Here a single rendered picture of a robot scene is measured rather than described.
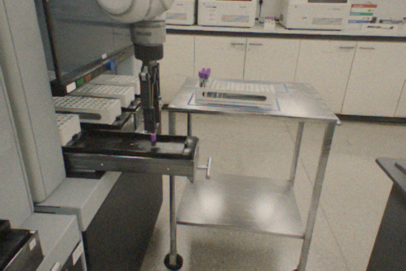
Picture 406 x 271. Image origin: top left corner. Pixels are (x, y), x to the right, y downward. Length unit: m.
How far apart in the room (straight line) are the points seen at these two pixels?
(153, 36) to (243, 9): 2.32
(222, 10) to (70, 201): 2.50
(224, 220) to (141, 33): 0.93
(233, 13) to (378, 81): 1.56
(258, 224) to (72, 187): 0.84
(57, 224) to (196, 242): 1.05
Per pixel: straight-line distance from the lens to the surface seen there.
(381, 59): 3.40
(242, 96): 1.22
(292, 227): 1.44
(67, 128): 0.90
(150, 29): 0.76
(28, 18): 0.75
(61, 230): 0.74
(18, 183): 0.74
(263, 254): 1.70
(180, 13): 3.08
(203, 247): 1.68
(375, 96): 3.49
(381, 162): 1.18
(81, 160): 0.87
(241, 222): 1.41
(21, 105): 0.72
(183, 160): 0.79
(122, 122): 1.00
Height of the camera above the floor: 1.21
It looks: 23 degrees down
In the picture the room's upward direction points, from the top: 2 degrees clockwise
